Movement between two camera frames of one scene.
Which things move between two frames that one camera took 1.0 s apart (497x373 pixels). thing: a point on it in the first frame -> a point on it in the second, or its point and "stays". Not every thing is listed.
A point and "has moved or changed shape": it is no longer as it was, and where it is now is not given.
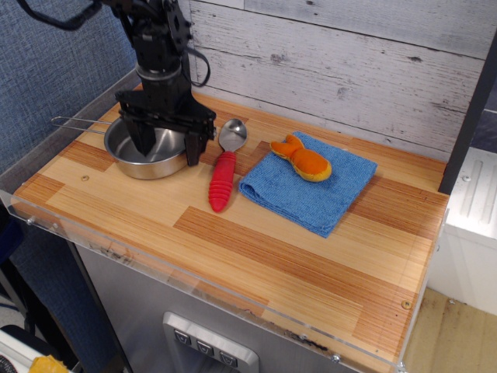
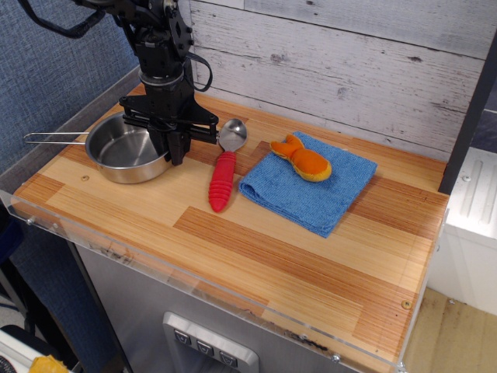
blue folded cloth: (316, 205) stays
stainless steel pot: (167, 157) has moved or changed shape
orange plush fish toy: (311, 165) stays
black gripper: (167, 102) -> (167, 105)
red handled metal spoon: (231, 134) stays
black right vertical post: (470, 130) stays
